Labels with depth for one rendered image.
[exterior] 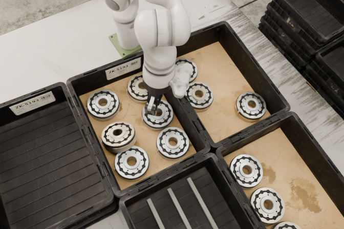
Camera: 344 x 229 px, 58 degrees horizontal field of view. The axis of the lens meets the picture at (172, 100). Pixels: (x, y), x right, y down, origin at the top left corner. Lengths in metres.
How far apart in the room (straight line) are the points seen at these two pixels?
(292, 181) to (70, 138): 0.71
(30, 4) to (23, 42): 1.17
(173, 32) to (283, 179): 0.65
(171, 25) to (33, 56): 0.89
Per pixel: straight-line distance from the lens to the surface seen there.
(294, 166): 1.09
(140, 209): 0.95
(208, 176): 0.99
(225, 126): 1.05
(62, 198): 0.99
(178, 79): 0.71
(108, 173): 0.89
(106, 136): 0.97
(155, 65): 0.64
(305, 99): 1.38
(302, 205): 1.07
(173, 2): 0.60
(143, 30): 0.56
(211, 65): 1.16
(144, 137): 1.00
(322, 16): 2.04
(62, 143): 1.03
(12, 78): 1.35
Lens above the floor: 1.77
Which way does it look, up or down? 63 degrees down
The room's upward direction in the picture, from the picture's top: 11 degrees clockwise
